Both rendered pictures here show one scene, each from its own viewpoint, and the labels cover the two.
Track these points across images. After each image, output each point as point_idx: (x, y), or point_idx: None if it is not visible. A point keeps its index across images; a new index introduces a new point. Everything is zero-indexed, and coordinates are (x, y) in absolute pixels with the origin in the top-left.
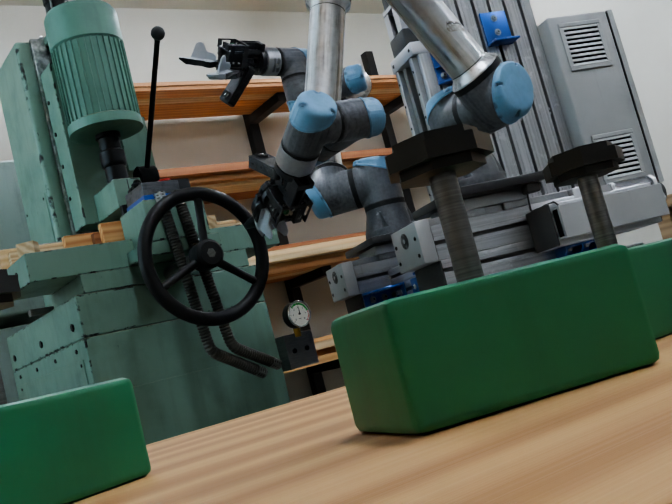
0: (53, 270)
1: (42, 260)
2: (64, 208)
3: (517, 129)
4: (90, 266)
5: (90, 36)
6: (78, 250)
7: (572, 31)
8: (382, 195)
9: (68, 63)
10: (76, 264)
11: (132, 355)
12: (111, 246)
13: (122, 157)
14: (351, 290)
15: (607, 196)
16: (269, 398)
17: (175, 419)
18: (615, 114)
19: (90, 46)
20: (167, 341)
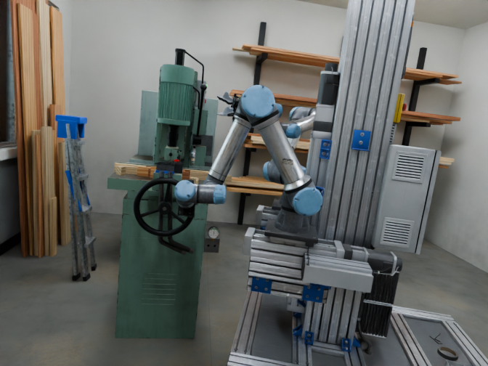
0: (117, 186)
1: (114, 181)
2: (160, 143)
3: (346, 196)
4: (133, 188)
5: (171, 83)
6: (129, 181)
7: (404, 157)
8: None
9: (161, 92)
10: (127, 186)
11: (139, 226)
12: (144, 182)
13: (174, 137)
14: (256, 223)
15: (336, 271)
16: (192, 258)
17: (149, 253)
18: (407, 210)
19: (171, 88)
20: (155, 224)
